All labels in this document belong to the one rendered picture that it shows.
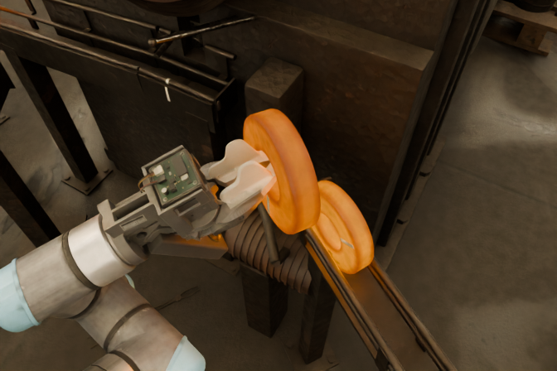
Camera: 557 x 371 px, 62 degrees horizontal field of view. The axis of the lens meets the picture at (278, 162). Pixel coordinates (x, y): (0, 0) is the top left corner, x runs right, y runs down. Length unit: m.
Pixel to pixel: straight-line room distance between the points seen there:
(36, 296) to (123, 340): 0.12
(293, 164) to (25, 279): 0.31
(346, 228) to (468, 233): 1.03
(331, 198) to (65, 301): 0.38
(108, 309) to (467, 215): 1.34
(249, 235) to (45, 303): 0.49
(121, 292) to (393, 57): 0.54
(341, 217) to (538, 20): 1.88
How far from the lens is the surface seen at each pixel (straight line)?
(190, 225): 0.53
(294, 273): 0.95
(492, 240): 1.71
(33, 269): 0.57
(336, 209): 0.70
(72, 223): 1.73
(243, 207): 0.54
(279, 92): 0.83
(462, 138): 1.96
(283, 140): 0.51
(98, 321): 0.64
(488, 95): 2.18
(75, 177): 1.84
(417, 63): 0.81
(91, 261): 0.54
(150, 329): 0.61
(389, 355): 0.70
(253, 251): 0.97
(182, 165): 0.51
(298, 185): 0.50
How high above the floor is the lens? 1.36
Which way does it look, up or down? 51 degrees down
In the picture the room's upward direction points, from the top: straight up
